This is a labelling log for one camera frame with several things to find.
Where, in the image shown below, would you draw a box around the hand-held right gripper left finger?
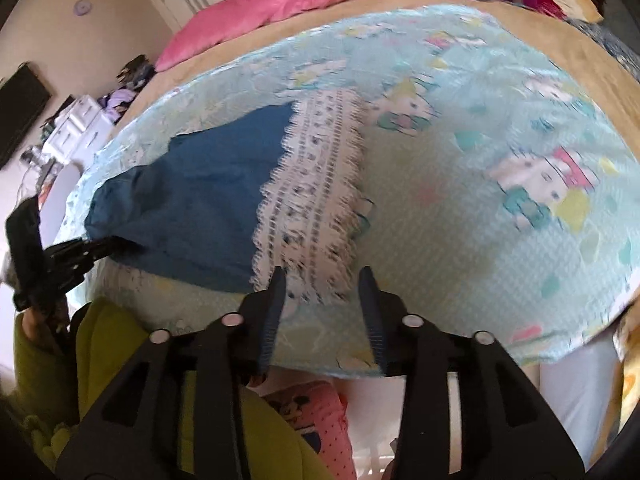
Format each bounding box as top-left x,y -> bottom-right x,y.
55,266 -> 288,480

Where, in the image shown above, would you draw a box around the person's left hand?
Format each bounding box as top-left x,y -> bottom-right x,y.
21,310 -> 52,343

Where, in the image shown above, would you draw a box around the beige bed sheet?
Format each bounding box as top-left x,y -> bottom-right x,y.
120,0 -> 640,131

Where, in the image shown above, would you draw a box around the pink duvet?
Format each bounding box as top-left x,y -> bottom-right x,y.
155,0 -> 441,72

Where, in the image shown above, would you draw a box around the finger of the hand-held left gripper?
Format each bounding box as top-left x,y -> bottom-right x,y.
47,255 -> 108,287
44,236 -> 147,262

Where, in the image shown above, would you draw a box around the person's pink dotted pajama pants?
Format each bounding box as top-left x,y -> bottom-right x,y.
260,379 -> 358,480

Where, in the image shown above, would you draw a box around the yellow patterned cloth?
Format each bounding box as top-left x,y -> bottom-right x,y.
600,302 -> 640,461

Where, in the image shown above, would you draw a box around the black television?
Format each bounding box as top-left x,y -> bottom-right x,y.
0,62 -> 53,168

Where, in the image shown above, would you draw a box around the white bed skirt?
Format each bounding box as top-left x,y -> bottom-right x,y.
345,332 -> 626,480

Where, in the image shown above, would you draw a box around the white drawer cabinet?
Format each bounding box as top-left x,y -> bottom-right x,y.
42,95 -> 116,171

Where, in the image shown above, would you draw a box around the purple clothes pile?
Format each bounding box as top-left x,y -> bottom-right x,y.
97,55 -> 151,122

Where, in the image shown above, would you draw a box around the person's left forearm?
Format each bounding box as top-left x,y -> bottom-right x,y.
12,310 -> 81,433

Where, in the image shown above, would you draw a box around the light blue cartoon printed blanket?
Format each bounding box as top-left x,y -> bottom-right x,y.
52,4 -> 640,378

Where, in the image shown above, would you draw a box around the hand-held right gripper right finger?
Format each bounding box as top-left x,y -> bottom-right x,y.
359,265 -> 586,480

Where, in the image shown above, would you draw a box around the person's green jacket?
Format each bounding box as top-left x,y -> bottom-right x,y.
30,297 -> 331,480

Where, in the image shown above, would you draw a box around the blue pants with lace cuffs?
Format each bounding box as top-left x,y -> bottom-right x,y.
84,87 -> 376,306

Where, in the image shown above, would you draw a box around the blue patterned cloth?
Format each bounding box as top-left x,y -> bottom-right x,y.
570,17 -> 640,81

